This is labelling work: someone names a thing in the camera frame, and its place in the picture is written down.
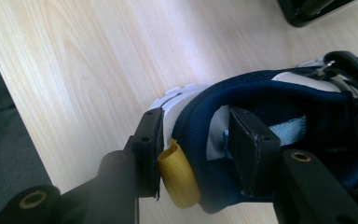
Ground navy and white sneaker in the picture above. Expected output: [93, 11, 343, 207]
[148, 50, 358, 216]

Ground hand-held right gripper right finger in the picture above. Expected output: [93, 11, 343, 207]
[227, 106, 282, 197]

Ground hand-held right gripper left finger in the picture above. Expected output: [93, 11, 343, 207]
[127, 106, 166, 200]

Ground red and black shoe rack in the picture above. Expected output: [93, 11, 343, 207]
[276, 0, 358, 28]

